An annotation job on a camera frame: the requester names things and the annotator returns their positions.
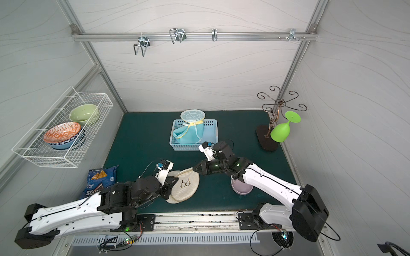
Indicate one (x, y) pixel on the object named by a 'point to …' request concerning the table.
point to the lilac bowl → (240, 188)
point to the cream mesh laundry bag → (186, 187)
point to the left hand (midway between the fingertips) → (177, 180)
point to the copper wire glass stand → (263, 131)
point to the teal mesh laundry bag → (192, 132)
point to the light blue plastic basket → (210, 134)
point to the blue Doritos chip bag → (99, 178)
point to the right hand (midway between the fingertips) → (194, 167)
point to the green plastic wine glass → (281, 132)
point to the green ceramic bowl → (83, 113)
